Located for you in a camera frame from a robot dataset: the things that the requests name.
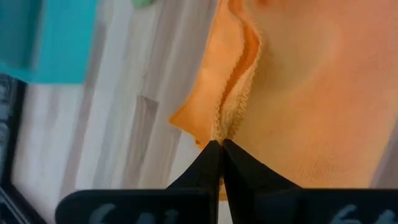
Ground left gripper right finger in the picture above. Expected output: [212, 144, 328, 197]
[222, 139, 398, 224]

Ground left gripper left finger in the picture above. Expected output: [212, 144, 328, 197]
[55, 139, 223, 224]

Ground orange microfiber towel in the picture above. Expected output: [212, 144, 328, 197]
[169, 0, 398, 202]

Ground green microfiber towel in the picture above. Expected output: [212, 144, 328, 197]
[131, 0, 155, 9]

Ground teal translucent plastic basket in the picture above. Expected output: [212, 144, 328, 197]
[0, 0, 99, 85]

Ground black aluminium table frame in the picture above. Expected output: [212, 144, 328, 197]
[0, 73, 47, 224]

